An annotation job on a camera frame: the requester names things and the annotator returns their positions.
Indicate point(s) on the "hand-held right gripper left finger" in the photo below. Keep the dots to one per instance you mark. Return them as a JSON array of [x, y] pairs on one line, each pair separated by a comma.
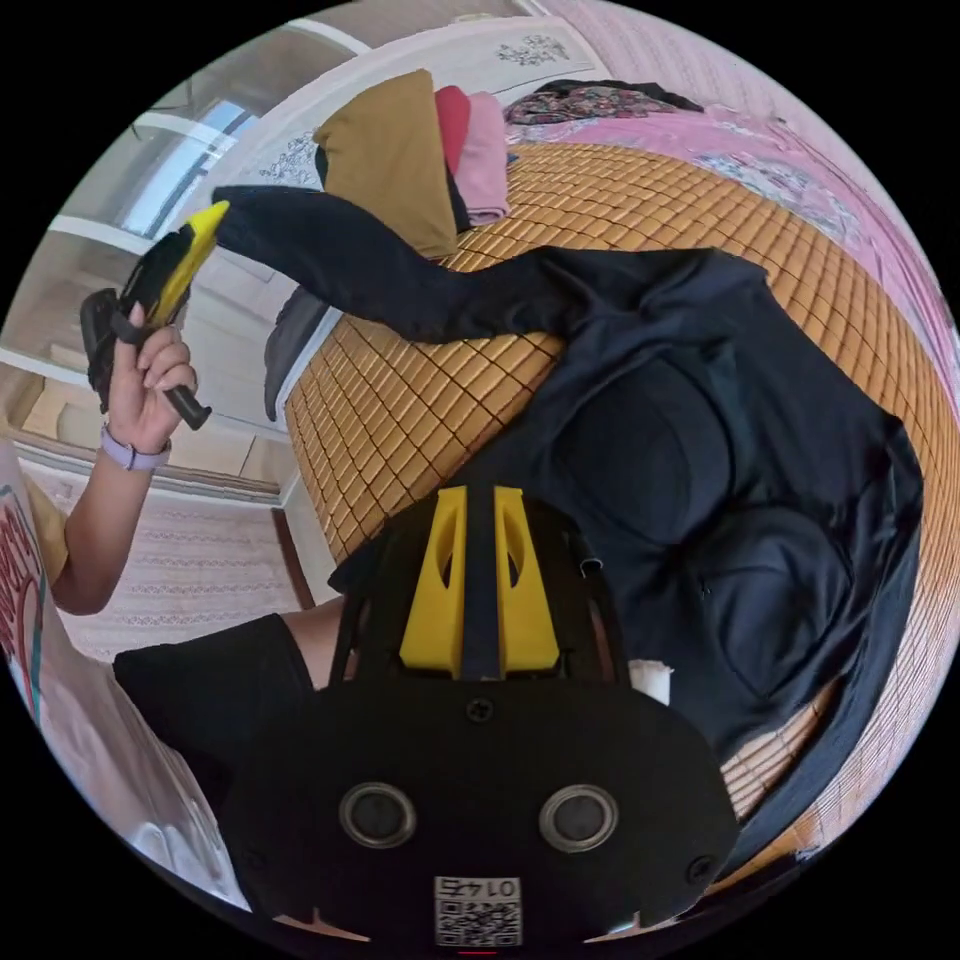
[[431, 600]]

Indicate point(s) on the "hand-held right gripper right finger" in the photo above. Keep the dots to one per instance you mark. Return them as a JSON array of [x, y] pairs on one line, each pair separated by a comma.
[[529, 607]]

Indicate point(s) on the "grey cloth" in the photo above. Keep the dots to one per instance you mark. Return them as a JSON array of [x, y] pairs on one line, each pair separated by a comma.
[[289, 352]]

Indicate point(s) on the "bed with woven mat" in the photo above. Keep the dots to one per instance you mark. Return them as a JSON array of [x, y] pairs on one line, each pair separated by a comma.
[[390, 420]]

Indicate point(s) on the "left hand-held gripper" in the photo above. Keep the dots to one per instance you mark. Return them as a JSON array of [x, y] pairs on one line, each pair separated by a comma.
[[105, 337]]

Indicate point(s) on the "dark floral cloth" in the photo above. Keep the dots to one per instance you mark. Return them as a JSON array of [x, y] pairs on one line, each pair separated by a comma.
[[585, 101]]

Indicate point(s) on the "white cupboard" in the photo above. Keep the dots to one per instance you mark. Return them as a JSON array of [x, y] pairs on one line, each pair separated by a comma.
[[232, 337]]

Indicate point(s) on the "window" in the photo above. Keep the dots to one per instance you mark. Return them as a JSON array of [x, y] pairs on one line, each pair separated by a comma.
[[180, 154]]

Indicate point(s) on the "person's body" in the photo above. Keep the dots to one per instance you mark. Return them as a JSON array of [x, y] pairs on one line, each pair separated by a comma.
[[195, 697]]

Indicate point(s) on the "black long sleeve shirt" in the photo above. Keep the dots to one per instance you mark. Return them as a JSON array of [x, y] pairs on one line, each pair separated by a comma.
[[712, 450]]

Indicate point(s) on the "person's left forearm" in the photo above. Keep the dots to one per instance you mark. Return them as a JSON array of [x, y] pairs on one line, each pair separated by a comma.
[[101, 525]]

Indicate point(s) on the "person's left hand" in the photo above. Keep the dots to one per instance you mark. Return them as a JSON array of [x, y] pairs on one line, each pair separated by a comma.
[[154, 390]]

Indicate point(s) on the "pile of clothes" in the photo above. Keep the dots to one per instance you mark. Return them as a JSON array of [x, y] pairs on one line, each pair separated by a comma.
[[390, 157]]

